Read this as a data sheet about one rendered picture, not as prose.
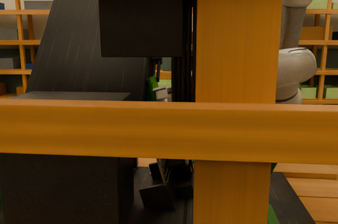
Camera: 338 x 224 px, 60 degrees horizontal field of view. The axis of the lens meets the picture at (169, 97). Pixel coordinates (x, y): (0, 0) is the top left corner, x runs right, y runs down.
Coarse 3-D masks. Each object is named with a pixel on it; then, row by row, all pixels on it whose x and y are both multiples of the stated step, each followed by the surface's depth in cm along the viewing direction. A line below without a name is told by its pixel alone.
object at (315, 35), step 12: (324, 0) 557; (312, 12) 555; (324, 12) 554; (336, 12) 554; (324, 24) 568; (300, 36) 577; (312, 36) 574; (324, 36) 567; (336, 36) 592; (312, 48) 617; (324, 48) 570; (324, 60) 575; (324, 72) 575; (336, 72) 574; (312, 84) 627; (312, 96) 594; (324, 96) 597; (336, 96) 593
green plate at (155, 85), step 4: (152, 76) 93; (148, 80) 88; (152, 80) 91; (148, 84) 88; (152, 84) 89; (156, 84) 96; (148, 88) 90; (152, 88) 88; (148, 92) 90; (152, 92) 88; (148, 96) 90; (152, 96) 89; (148, 100) 90; (152, 100) 89; (156, 100) 89
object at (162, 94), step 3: (159, 90) 86; (162, 90) 86; (165, 90) 86; (156, 93) 86; (159, 93) 85; (162, 93) 85; (165, 93) 85; (171, 93) 84; (156, 96) 85; (159, 96) 85; (162, 96) 85; (165, 96) 84; (168, 96) 84; (171, 96) 84; (159, 99) 85
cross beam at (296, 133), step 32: (0, 128) 51; (32, 128) 51; (64, 128) 50; (96, 128) 50; (128, 128) 49; (160, 128) 49; (192, 128) 48; (224, 128) 48; (256, 128) 47; (288, 128) 47; (320, 128) 46; (224, 160) 49; (256, 160) 48; (288, 160) 48; (320, 160) 47
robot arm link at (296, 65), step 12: (288, 48) 81; (300, 48) 79; (288, 60) 77; (300, 60) 77; (312, 60) 77; (288, 72) 77; (300, 72) 77; (312, 72) 78; (288, 84) 79; (276, 96) 83; (288, 96) 83
